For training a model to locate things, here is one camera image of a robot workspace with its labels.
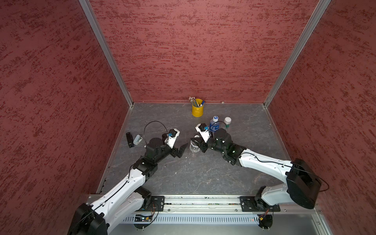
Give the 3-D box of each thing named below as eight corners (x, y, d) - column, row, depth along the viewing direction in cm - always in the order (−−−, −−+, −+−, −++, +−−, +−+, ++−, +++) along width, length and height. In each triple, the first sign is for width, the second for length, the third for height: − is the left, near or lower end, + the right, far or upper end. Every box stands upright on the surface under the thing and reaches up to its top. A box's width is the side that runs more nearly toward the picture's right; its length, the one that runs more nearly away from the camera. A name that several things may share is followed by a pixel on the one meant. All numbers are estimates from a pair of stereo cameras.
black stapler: (130, 148, 97) (128, 144, 93) (128, 137, 103) (125, 133, 99) (135, 146, 98) (133, 142, 94) (132, 135, 103) (130, 131, 99)
